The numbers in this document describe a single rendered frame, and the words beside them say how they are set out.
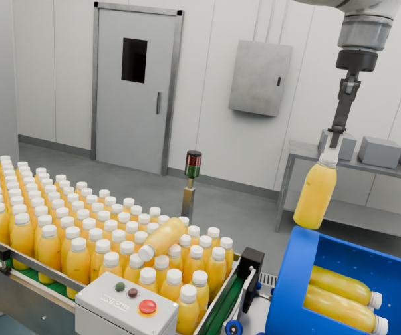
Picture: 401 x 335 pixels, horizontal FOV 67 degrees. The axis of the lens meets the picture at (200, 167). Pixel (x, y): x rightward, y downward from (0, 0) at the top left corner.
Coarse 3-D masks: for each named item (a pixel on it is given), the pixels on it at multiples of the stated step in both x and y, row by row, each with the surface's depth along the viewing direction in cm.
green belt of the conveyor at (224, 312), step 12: (12, 264) 99; (36, 276) 96; (60, 288) 92; (228, 288) 102; (240, 288) 105; (72, 300) 88; (228, 300) 97; (216, 312) 91; (228, 312) 94; (216, 324) 87
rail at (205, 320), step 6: (234, 270) 99; (228, 282) 94; (222, 288) 90; (222, 294) 90; (216, 300) 85; (210, 306) 82; (210, 312) 81; (204, 318) 78; (204, 324) 78; (198, 330) 74
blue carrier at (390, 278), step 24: (312, 240) 73; (336, 240) 79; (288, 264) 68; (312, 264) 68; (336, 264) 87; (360, 264) 84; (384, 264) 80; (288, 288) 66; (384, 288) 83; (288, 312) 66; (312, 312) 64; (384, 312) 83
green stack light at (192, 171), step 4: (188, 168) 123; (192, 168) 122; (196, 168) 123; (184, 172) 125; (188, 172) 123; (192, 172) 123; (196, 172) 123; (188, 176) 124; (192, 176) 123; (196, 176) 124
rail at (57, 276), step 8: (8, 248) 94; (16, 256) 93; (24, 256) 92; (32, 264) 91; (40, 264) 89; (40, 272) 90; (48, 272) 88; (56, 272) 87; (56, 280) 88; (64, 280) 86; (72, 280) 85; (72, 288) 85; (80, 288) 84
